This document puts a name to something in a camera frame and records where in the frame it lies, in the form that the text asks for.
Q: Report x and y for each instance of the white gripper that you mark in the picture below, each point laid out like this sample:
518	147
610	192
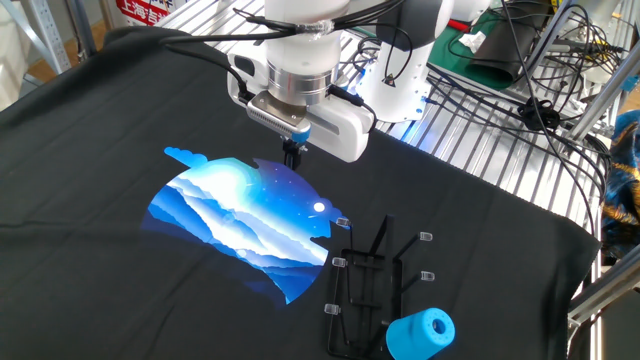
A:
350	135

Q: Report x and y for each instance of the blue plastic cup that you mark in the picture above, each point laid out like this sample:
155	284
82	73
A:
415	337

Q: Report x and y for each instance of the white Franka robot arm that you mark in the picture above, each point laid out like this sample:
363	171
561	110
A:
305	55

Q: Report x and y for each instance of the green mat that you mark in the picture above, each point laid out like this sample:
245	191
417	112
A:
450	60

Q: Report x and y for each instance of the black cloth with blue print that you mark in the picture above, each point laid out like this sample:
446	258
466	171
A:
100	150

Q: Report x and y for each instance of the red white sign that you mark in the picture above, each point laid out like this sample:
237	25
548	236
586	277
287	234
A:
142	12

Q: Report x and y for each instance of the red pen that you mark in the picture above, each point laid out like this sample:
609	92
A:
457	25

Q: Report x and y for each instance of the white crumpled paper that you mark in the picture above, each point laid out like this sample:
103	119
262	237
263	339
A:
472	42

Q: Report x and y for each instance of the black rolled mat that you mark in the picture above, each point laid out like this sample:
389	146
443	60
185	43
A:
500	55

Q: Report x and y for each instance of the blue gold patterned cloth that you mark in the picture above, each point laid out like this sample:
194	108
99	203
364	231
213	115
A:
622	190

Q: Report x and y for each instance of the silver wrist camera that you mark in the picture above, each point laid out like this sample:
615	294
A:
275	112

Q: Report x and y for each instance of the dark grey metal post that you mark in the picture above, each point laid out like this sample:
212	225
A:
82	30

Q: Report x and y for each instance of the grey perforated metal post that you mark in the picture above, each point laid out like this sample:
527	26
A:
47	35

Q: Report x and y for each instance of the aluminium frame post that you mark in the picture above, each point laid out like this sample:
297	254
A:
600	100

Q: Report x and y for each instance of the aluminium frame bar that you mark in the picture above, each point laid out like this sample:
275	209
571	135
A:
605	292

